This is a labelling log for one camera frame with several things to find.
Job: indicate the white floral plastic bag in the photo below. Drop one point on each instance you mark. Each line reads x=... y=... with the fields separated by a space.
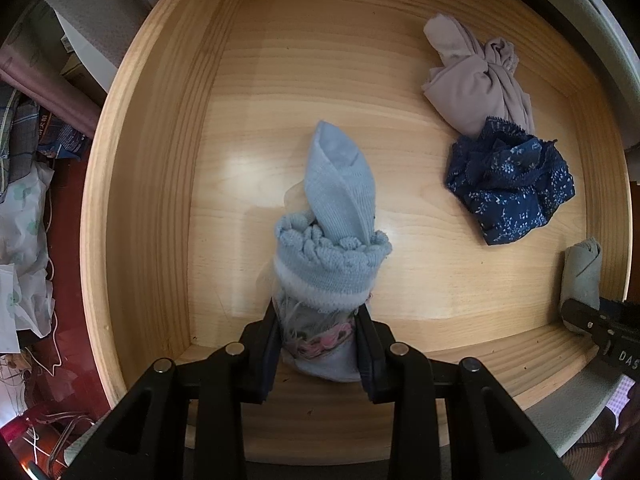
x=25 y=220

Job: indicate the light blue ruffled sock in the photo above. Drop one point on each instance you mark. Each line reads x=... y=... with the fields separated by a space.
x=330 y=260

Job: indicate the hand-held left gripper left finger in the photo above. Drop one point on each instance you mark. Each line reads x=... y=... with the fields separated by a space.
x=265 y=360

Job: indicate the grey ribbed sock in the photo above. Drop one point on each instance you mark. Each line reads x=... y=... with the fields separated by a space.
x=582 y=270

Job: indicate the blue packet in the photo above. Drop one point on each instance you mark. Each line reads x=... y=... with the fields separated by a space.
x=62 y=140

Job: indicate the navy floral lace underwear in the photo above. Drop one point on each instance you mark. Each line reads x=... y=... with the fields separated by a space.
x=510 y=190

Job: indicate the beige underwear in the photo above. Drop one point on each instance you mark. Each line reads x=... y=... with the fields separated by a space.
x=465 y=90

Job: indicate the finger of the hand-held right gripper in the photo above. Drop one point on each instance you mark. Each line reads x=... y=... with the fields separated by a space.
x=580 y=316

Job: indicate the grey plaid cloth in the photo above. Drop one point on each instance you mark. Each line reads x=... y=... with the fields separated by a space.
x=17 y=135

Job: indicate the brown cardboard box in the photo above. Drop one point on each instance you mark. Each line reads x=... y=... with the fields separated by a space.
x=75 y=67

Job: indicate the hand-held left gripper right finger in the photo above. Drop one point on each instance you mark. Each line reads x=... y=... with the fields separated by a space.
x=367 y=365

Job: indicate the pink floral quilt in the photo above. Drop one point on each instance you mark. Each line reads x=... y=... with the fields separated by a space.
x=50 y=100

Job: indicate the wooden drawer with grey front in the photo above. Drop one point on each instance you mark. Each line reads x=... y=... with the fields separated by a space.
x=300 y=85

